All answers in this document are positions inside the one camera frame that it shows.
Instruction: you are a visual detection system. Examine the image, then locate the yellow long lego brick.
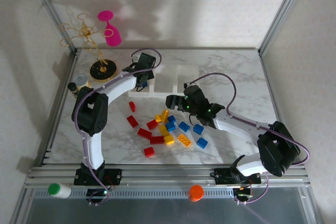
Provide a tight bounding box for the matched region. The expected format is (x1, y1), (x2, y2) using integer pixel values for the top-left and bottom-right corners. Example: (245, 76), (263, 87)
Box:
(177, 134), (192, 147)

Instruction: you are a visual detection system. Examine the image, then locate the white plastic bin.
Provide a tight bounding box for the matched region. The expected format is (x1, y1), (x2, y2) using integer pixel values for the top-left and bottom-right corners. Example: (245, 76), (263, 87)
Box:
(152, 64), (177, 98)
(128, 71), (155, 98)
(174, 64), (199, 96)

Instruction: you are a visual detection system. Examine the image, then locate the pink wine glass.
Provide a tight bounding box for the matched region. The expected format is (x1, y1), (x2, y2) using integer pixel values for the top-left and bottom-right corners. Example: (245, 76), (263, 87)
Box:
(97, 10), (122, 48)

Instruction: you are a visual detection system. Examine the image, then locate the jar with grey lid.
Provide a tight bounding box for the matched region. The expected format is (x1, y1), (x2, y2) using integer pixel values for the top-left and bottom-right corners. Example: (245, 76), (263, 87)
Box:
(72, 74), (92, 89)

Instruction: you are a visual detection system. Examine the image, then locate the dark small bottle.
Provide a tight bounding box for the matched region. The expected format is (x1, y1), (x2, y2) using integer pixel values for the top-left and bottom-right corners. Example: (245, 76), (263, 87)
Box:
(67, 82), (79, 95)

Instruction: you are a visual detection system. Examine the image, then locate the bottle with orange cap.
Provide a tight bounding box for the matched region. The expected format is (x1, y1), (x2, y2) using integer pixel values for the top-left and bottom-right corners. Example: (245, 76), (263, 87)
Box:
(187, 185), (205, 202)

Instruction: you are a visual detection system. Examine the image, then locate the white bottle with green cap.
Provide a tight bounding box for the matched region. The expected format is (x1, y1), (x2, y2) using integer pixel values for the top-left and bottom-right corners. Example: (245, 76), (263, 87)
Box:
(48, 183), (72, 199)

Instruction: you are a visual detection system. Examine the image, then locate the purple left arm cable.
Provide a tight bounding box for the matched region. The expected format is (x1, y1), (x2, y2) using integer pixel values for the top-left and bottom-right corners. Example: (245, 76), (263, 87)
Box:
(74, 48), (163, 207)

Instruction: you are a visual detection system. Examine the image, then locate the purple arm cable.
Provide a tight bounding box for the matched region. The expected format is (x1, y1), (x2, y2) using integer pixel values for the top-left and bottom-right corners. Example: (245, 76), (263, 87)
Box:
(186, 73), (310, 206)
(74, 48), (163, 207)

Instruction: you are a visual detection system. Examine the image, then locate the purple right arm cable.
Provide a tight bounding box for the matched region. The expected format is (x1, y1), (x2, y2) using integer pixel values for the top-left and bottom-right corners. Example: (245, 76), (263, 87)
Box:
(186, 73), (310, 206)

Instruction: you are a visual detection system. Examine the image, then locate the gold wire glass rack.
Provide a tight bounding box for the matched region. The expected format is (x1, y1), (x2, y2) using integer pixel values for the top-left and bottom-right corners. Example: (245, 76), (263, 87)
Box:
(58, 12), (119, 83)

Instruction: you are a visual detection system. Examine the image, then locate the aluminium frame beam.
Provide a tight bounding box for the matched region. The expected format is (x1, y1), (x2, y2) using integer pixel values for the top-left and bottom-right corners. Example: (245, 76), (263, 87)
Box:
(23, 165), (312, 190)

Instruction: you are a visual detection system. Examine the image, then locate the aluminium frame side rail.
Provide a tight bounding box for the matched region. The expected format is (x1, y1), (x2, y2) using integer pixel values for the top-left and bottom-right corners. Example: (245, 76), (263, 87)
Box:
(39, 50), (81, 167)

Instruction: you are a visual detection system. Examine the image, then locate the grey slotted cable duct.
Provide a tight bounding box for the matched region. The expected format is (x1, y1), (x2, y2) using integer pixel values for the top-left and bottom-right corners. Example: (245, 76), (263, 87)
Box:
(31, 188), (237, 200)

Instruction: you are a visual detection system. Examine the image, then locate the aluminium frame post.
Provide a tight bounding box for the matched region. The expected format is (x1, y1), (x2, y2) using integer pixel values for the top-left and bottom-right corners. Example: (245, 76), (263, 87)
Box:
(25, 0), (79, 56)
(257, 0), (310, 56)

